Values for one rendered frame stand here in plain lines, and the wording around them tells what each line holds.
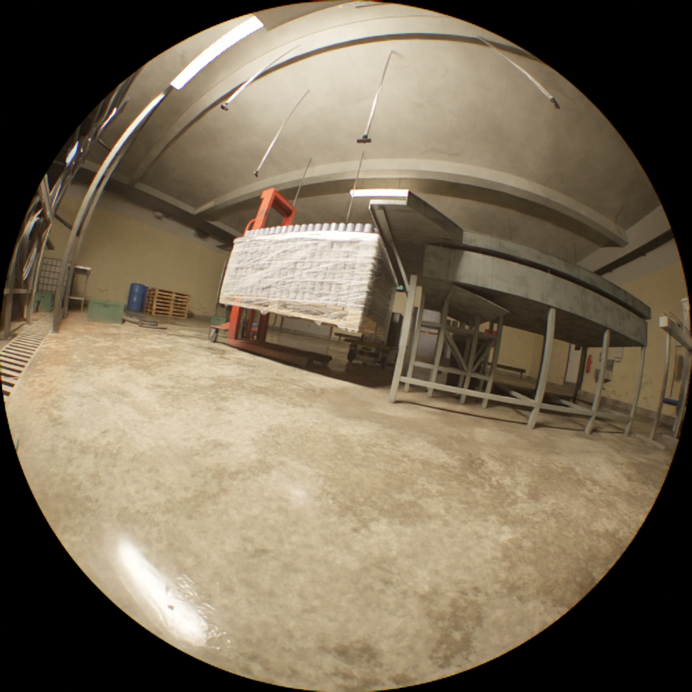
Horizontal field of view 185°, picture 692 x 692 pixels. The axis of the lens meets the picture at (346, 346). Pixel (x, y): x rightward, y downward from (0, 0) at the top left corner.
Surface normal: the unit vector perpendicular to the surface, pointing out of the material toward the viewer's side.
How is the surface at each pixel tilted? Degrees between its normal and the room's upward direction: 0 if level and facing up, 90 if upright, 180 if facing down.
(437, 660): 0
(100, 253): 90
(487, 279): 90
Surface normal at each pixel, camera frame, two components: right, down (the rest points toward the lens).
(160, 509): 0.18, -0.98
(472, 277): -0.33, -0.01
